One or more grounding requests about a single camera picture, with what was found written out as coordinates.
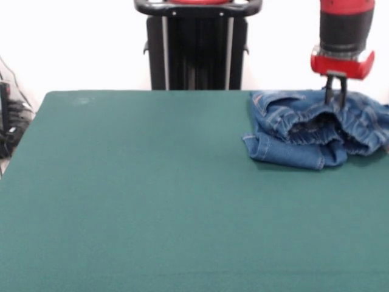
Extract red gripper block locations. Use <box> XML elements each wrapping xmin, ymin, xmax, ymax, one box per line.
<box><xmin>310</xmin><ymin>50</ymin><xmax>375</xmax><ymax>108</ymax></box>

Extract blue denim jeans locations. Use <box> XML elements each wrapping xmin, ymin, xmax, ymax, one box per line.
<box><xmin>242</xmin><ymin>89</ymin><xmax>389</xmax><ymax>171</ymax></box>

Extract dark green table cloth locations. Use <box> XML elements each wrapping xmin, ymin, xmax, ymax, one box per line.
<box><xmin>0</xmin><ymin>89</ymin><xmax>389</xmax><ymax>292</ymax></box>

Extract black electronics box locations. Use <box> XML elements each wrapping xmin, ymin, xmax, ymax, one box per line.
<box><xmin>0</xmin><ymin>81</ymin><xmax>12</xmax><ymax>132</ymax></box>

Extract black robot pedestal stand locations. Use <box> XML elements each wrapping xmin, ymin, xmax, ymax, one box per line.
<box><xmin>133</xmin><ymin>0</ymin><xmax>264</xmax><ymax>91</ymax></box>

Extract black cable bundle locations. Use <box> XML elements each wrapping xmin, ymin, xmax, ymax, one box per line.
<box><xmin>0</xmin><ymin>99</ymin><xmax>33</xmax><ymax>159</ymax></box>

